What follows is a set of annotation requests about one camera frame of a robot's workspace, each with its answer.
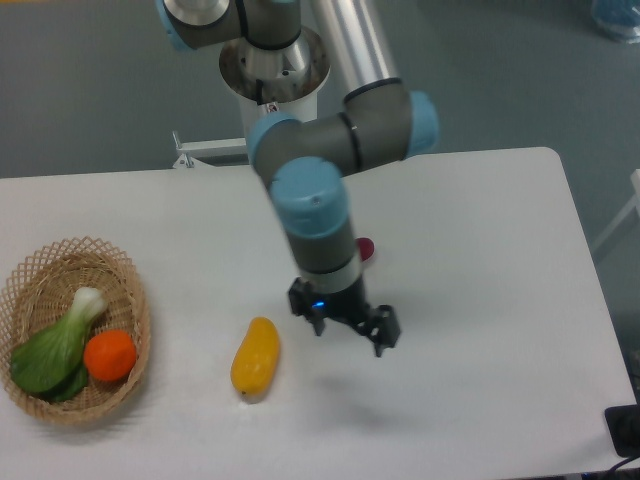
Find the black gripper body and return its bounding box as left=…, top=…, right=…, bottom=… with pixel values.
left=311, top=276, right=369, bottom=333

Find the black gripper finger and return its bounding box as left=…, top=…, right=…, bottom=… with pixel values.
left=288, top=277, right=326, bottom=336
left=355, top=304, right=401, bottom=357

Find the orange fruit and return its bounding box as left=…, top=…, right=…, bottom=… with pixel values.
left=83, top=329, right=137, bottom=382

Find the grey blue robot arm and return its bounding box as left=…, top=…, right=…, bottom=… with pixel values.
left=156, top=1, right=439, bottom=353

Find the woven bamboo basket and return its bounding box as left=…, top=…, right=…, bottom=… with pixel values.
left=1, top=237, right=151, bottom=425

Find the purple sweet potato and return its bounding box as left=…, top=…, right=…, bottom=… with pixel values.
left=356, top=237, right=375, bottom=262

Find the yellow mango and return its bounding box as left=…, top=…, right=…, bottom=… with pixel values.
left=230, top=317, right=280, bottom=398

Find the green bok choy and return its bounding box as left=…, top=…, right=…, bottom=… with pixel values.
left=10, top=287, right=108, bottom=403

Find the black device at edge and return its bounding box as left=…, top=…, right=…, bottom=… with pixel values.
left=604, top=404, right=639, bottom=457

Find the blue plastic bag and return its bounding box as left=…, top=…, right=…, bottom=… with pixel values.
left=591, top=0, right=639, bottom=44

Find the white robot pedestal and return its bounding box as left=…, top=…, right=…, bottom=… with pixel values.
left=171, top=24, right=332, bottom=169

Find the white furniture frame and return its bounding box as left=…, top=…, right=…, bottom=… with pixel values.
left=590, top=169, right=639, bottom=264

